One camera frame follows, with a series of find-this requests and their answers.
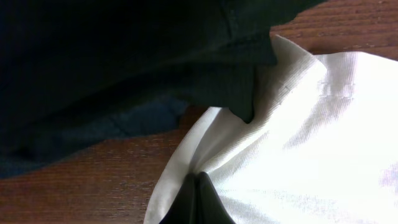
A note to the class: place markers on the white t-shirt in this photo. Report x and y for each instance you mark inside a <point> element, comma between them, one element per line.
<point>322,147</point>

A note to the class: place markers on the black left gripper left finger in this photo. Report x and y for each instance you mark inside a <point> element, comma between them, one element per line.
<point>183,208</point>

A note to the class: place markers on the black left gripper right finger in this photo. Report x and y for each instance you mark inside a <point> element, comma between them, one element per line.
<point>210,209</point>

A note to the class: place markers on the folded navy garment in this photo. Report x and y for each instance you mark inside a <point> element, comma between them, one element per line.
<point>93,133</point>

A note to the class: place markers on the folded black garment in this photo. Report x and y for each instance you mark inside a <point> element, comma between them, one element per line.
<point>66,63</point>

